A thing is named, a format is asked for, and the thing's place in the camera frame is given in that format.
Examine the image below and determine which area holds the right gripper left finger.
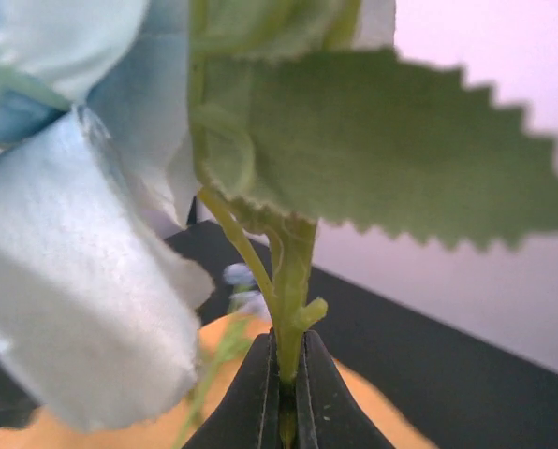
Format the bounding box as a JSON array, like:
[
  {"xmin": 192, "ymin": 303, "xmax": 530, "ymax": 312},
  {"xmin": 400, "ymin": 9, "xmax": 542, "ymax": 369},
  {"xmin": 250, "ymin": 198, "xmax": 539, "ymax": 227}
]
[{"xmin": 185, "ymin": 332, "xmax": 279, "ymax": 449}]

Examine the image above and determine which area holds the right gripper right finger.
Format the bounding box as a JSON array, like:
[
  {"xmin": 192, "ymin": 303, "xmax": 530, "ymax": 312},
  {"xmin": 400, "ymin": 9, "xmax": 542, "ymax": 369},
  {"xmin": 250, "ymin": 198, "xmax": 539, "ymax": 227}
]
[{"xmin": 296, "ymin": 330, "xmax": 393, "ymax": 449}]

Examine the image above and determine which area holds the orange wrapping paper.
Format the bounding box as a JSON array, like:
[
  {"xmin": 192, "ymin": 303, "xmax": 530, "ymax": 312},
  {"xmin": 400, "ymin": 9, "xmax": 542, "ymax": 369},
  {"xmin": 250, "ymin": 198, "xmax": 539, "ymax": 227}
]
[{"xmin": 0, "ymin": 316, "xmax": 437, "ymax": 449}]

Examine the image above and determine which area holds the light blue flower stem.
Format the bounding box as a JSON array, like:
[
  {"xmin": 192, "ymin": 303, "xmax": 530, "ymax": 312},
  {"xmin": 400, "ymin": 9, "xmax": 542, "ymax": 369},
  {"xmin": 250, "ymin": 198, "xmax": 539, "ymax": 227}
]
[{"xmin": 0, "ymin": 1, "xmax": 558, "ymax": 442}]

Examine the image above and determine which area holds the small blue flower stem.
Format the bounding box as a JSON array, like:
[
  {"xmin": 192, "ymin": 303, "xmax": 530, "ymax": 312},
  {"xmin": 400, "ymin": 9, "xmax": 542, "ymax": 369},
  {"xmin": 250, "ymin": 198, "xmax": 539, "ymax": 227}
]
[{"xmin": 172, "ymin": 263, "xmax": 270, "ymax": 448}]

